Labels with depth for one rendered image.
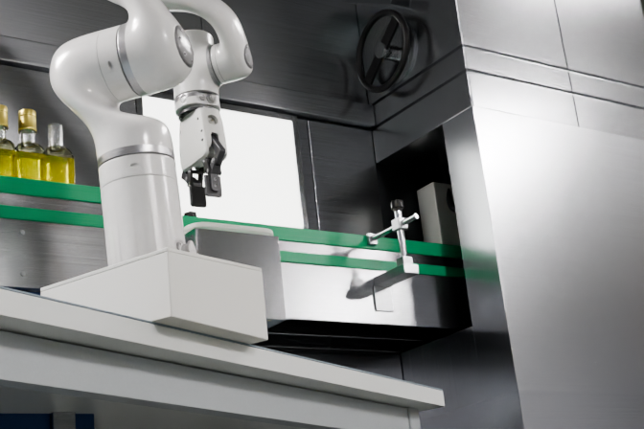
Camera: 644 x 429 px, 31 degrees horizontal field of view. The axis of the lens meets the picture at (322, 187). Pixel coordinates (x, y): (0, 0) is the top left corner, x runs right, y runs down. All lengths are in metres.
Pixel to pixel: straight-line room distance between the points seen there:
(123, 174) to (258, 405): 0.42
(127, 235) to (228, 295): 0.18
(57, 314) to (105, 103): 0.50
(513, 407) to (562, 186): 0.58
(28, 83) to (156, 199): 0.81
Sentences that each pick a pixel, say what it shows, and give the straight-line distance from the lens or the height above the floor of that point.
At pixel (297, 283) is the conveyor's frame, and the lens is 2.44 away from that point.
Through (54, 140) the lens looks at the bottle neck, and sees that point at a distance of 2.34.
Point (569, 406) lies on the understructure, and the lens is 2.62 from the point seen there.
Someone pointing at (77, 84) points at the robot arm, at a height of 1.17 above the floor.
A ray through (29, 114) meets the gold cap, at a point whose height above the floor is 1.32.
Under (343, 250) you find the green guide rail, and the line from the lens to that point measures 2.56.
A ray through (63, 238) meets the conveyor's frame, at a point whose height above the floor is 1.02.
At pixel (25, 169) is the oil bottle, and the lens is 2.28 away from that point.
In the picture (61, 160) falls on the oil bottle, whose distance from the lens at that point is 2.31.
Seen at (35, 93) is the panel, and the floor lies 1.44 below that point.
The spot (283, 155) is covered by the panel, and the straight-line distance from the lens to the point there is 2.77.
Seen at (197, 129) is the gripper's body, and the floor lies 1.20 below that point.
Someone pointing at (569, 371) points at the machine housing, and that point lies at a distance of 2.65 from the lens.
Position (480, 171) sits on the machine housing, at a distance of 2.66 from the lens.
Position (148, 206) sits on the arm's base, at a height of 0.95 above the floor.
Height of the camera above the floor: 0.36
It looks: 20 degrees up
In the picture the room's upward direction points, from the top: 6 degrees counter-clockwise
